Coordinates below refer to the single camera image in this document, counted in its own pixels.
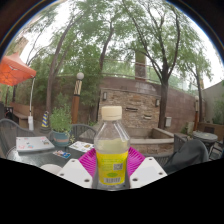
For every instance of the clear bottle with yellow label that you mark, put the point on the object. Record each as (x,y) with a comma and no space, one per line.
(112,156)

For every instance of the orange canopy tent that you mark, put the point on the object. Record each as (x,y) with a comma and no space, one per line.
(15,70)

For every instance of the grey wall box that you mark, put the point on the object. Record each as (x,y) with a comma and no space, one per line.
(168,121)

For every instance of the small colourful card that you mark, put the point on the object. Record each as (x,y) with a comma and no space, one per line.
(62,154)

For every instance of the dark-trunked tree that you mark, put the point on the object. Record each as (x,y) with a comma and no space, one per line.
(163,100)

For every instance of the wooden lamp post with globe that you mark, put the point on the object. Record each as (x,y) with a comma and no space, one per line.
(77,100)

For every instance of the yellow and blue striped cone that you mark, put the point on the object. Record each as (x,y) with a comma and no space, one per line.
(45,120)

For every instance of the grey laptop with stickers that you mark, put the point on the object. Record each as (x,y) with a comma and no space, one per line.
(35,144)

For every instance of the slender leaning tree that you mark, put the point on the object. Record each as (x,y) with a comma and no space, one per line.
(51,83)

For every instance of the black wall lamp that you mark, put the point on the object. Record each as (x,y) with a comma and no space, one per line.
(157,102)
(104,96)

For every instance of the wooden bench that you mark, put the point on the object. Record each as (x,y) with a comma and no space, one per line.
(20,115)

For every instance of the white printed booklet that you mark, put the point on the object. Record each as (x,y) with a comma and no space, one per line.
(81,146)

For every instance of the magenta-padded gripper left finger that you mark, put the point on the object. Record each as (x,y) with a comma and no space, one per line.
(75,173)

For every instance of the green plant in blue pot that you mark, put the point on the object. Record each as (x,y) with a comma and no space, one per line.
(60,123)

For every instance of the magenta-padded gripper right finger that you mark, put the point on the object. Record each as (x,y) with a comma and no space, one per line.
(148,171)

